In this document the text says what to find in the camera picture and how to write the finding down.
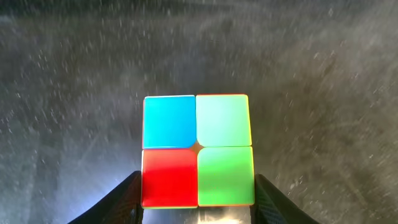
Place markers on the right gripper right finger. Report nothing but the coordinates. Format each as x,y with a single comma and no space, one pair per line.
273,208

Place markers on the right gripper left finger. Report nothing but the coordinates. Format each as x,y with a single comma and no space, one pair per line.
121,202

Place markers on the many-coloured puzzle cube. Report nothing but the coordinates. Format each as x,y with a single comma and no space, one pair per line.
197,149

